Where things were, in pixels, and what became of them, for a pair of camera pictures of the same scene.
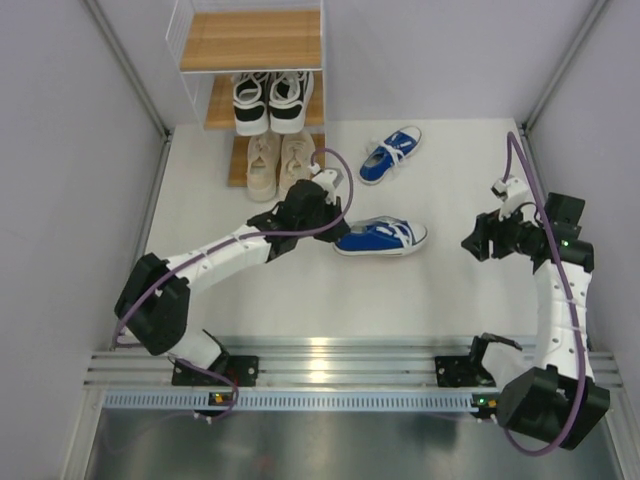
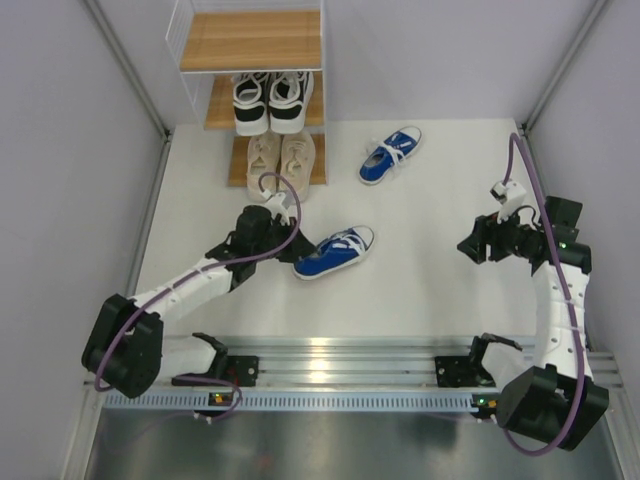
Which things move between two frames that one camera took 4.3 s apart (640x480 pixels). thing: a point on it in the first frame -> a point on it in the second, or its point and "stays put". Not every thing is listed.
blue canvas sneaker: (380, 236) -> (335, 251)
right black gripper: (489, 228) stays put
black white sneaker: (288, 94) stays put
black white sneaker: (251, 102) stays put
